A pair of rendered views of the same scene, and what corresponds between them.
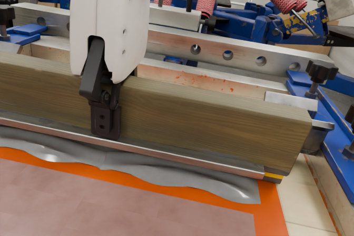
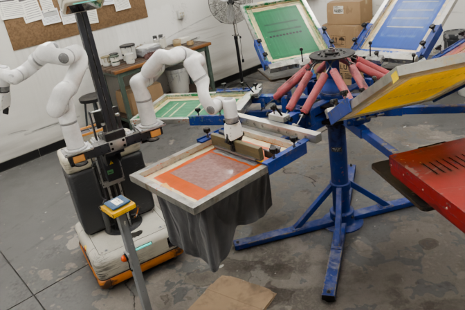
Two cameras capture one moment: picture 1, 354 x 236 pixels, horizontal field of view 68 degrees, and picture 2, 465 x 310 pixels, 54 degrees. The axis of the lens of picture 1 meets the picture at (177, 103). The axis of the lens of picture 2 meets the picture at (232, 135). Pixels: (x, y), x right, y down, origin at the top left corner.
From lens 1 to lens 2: 229 cm
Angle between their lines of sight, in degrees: 43
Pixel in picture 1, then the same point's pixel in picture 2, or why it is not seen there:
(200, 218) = (241, 165)
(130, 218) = (231, 164)
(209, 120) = (245, 148)
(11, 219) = (216, 161)
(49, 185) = (223, 158)
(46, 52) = not seen: hidden behind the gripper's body
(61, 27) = (245, 122)
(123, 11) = (229, 130)
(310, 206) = not seen: hidden behind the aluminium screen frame
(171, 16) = (275, 117)
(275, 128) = (254, 150)
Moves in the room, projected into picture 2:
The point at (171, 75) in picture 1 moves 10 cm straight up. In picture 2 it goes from (267, 139) to (265, 123)
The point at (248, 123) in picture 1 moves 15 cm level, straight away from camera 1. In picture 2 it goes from (250, 149) to (274, 140)
